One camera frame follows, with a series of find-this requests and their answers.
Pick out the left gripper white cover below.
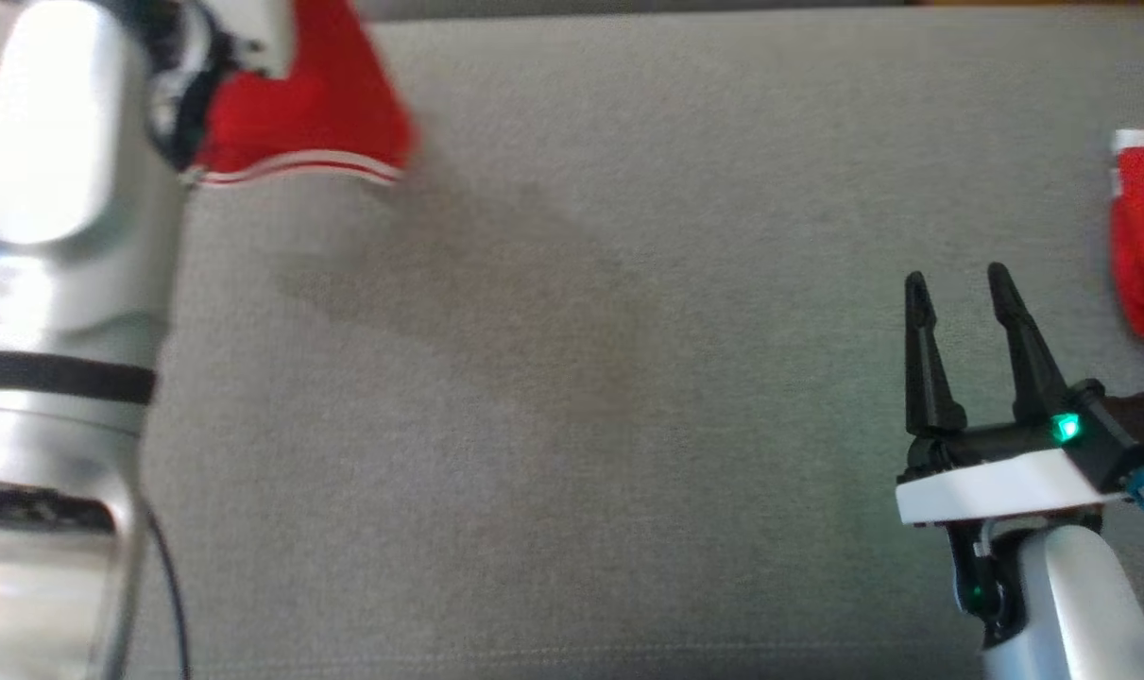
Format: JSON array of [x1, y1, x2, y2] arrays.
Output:
[[151, 0, 294, 167]]

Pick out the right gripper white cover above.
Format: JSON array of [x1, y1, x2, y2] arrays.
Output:
[[895, 262, 1135, 529]]

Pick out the red Bulls jersey white sleeves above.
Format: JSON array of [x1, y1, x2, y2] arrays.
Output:
[[189, 0, 421, 190]]

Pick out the grey sofa seat cushion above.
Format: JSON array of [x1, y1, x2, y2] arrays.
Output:
[[132, 5, 1144, 680]]

